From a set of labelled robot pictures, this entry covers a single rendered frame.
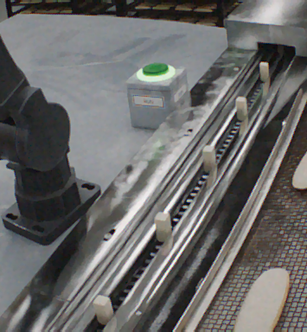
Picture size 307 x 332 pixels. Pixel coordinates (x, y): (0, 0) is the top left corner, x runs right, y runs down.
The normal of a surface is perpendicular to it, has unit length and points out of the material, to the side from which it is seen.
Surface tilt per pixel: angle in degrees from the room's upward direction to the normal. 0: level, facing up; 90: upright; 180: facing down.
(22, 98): 24
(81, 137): 0
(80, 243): 0
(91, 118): 0
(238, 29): 90
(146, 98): 90
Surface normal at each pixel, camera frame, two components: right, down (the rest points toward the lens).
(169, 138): -0.11, -0.85
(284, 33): -0.40, 0.51
